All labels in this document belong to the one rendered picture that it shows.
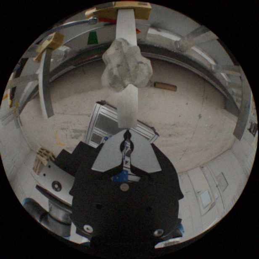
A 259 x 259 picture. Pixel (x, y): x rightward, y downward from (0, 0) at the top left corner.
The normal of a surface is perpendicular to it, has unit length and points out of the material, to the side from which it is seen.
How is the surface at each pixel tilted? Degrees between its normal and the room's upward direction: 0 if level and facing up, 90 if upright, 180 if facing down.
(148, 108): 0
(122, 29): 0
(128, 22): 0
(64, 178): 90
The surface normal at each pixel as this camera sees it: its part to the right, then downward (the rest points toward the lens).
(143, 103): -0.02, 0.50
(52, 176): 0.50, -0.75
